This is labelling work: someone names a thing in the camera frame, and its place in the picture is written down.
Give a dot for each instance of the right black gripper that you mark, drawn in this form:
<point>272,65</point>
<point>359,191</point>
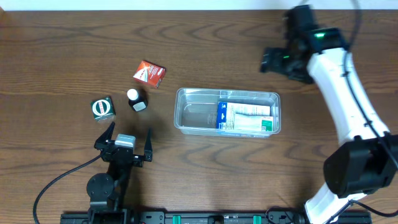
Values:
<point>273,61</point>

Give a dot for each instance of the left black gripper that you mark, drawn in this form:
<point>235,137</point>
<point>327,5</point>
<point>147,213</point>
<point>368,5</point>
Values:
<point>103,142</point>

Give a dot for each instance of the red cardboard box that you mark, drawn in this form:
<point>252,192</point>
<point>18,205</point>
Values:
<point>149,74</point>

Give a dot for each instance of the white green box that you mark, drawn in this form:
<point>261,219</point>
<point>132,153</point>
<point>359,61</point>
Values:
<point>253,123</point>

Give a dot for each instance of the blue illustrated box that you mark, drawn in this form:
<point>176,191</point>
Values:
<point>227,110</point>

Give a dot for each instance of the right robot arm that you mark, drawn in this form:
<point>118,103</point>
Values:
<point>366,158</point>

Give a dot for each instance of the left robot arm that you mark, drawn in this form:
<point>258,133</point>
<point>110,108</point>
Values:
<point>107,190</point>

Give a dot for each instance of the clear plastic container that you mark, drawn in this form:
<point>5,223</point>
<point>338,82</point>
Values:
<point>196,110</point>

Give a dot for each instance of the green square box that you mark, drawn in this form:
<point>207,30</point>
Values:
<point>103,109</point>

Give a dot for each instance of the dark bottle white cap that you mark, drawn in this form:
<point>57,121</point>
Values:
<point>136,101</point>

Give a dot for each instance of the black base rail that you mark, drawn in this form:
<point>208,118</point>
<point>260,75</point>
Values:
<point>160,217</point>

